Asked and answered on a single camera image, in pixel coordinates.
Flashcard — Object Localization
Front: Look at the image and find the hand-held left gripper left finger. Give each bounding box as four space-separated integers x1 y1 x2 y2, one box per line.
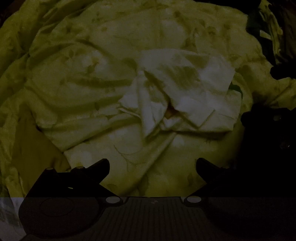
25 159 122 207

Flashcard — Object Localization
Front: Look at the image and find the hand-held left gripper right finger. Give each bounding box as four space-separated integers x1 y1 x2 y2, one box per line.
184 158 266 208

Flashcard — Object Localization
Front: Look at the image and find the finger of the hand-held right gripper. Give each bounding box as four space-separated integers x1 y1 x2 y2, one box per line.
240 104 281 139

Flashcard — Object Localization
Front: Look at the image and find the white printed t-shirt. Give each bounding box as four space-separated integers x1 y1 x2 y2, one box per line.
118 48 241 138

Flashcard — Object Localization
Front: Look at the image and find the floral bed blanket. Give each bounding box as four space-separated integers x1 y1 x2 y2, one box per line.
0 0 296 198

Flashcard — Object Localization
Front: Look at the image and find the dark cloth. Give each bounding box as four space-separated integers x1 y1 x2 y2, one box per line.
245 0 296 80

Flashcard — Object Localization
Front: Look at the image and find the white cloth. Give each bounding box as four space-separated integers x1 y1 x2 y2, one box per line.
0 197 25 241

